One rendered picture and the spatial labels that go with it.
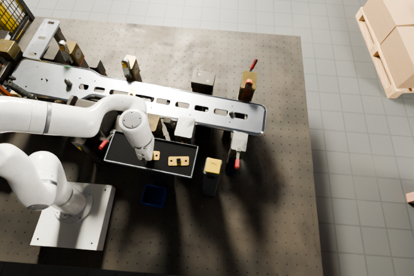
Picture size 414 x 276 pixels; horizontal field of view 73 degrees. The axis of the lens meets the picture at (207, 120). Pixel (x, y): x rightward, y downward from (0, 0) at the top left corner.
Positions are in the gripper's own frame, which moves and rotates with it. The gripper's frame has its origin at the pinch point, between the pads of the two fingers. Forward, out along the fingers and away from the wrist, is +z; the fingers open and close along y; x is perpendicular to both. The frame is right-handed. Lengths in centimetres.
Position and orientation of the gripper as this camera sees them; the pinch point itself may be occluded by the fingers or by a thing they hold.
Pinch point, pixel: (148, 153)
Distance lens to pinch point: 118.3
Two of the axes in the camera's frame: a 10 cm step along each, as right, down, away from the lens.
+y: 0.3, -9.0, 4.3
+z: -0.3, 4.3, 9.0
